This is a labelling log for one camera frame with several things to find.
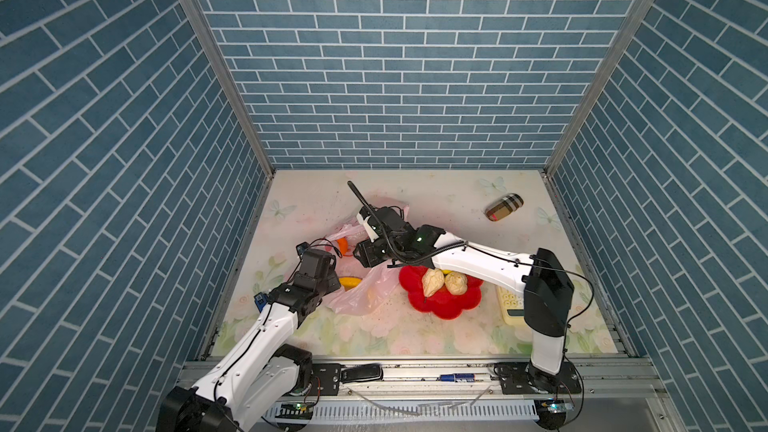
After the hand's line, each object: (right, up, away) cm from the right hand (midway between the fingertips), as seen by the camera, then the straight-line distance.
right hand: (356, 248), depth 80 cm
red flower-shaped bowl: (+25, -17, +5) cm, 30 cm away
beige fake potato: (+21, -11, +6) cm, 25 cm away
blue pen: (+27, -31, -6) cm, 42 cm away
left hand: (-8, -9, +5) cm, 12 cm away
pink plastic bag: (+6, -12, +9) cm, 16 cm away
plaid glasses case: (+49, +10, +25) cm, 56 cm away
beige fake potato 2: (+28, -10, +4) cm, 30 cm away
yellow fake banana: (-4, -12, +8) cm, 15 cm away
